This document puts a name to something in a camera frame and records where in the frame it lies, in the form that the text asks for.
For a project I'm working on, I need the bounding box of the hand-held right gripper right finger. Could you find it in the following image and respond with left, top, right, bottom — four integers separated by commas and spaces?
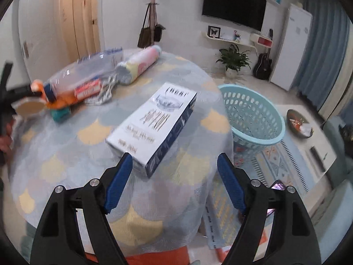
217, 152, 323, 265

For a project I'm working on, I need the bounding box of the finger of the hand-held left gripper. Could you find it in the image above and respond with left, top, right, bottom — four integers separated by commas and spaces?
9, 84, 42, 100

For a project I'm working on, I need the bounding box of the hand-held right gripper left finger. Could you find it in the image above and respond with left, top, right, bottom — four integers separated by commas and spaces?
30, 152, 133, 265

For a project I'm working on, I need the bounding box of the round tan lid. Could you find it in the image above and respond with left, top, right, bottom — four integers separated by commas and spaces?
15, 97, 46, 117

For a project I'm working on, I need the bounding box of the orange snack packet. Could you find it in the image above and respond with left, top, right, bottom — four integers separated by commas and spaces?
31, 79, 73, 110

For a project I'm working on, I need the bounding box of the small teal cup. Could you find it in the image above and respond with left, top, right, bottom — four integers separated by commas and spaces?
51, 107, 71, 123

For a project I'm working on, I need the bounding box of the light blue plastic basket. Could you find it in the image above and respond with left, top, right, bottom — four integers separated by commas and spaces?
218, 84, 286, 167

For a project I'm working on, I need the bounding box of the white and blue carton box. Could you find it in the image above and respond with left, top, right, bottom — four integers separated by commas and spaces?
105, 82, 197, 178

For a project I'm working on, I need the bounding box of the patterned wrapper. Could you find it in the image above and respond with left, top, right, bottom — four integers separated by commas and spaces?
83, 74, 122, 105

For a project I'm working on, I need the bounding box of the pastel paper tube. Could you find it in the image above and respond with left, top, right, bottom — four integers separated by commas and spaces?
116, 45, 162, 85

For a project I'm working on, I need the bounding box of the person's left hand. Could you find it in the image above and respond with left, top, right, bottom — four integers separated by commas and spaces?
0, 123, 12, 155

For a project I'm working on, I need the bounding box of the patterned floor rug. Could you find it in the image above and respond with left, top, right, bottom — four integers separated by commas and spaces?
203, 138, 312, 250

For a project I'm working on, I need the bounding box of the cream room door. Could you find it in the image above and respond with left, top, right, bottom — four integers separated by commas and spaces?
52, 0, 101, 58

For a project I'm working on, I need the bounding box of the orange cloth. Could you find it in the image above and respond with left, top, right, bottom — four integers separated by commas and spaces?
121, 247, 229, 265

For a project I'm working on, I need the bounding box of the dark notebook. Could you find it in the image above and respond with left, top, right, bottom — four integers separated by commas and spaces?
309, 147, 327, 172

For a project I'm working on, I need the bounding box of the pile of wrapped snacks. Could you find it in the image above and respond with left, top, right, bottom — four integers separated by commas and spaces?
289, 117, 313, 137

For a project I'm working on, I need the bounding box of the dark shallow bowl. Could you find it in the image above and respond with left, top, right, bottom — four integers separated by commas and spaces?
286, 109, 314, 138

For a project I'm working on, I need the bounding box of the white coffee table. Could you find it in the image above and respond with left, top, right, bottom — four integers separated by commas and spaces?
284, 103, 338, 218

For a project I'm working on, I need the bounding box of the black acoustic guitar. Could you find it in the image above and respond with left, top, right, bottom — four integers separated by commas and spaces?
253, 29, 273, 80

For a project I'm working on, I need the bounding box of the potted green plant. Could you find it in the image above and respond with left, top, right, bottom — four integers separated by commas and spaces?
216, 44, 251, 78

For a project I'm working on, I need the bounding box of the dark bag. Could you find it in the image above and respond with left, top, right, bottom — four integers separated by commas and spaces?
339, 124, 353, 144

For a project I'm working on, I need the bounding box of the brown hanging bag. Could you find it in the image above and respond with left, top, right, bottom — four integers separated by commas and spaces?
137, 4, 155, 48

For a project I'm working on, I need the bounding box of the black hanging bag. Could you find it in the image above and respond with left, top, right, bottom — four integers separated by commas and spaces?
154, 23, 166, 42

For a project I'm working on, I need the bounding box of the white refrigerator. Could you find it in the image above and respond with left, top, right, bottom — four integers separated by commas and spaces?
270, 3, 313, 92

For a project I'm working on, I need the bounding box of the blue window curtain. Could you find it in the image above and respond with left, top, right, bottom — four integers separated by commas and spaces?
292, 0, 353, 122

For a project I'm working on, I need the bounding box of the curved white wall shelf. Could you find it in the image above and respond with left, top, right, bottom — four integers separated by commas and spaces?
203, 32, 258, 49

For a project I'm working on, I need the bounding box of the red and white wall box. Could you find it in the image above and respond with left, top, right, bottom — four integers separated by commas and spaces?
250, 33, 273, 47

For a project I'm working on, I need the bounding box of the black wall television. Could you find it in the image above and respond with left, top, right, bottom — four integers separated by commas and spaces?
202, 0, 267, 32

